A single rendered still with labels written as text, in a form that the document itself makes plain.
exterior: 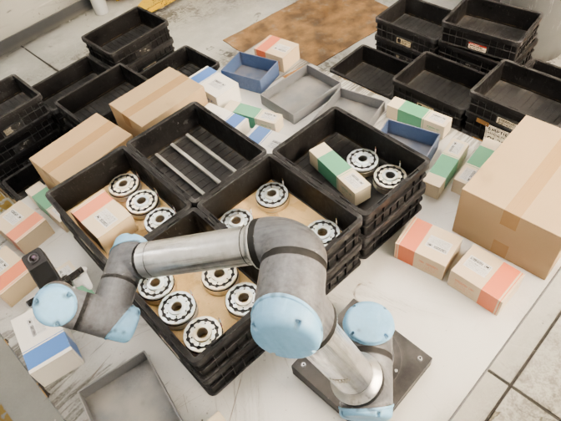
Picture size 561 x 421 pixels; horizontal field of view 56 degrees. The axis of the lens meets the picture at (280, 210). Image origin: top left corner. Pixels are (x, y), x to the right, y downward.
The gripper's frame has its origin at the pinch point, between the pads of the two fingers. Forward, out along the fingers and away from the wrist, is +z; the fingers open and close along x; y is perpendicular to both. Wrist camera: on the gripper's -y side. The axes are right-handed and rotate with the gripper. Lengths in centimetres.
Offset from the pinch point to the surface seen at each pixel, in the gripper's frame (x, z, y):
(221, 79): 91, 68, -32
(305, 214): 68, 8, 23
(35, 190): 7, 69, -30
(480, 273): 92, -20, 61
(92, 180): 24, 43, -21
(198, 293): 27.7, 6.8, 23.8
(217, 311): 28.5, 0.9, 29.8
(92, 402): -11.0, 14.9, 32.7
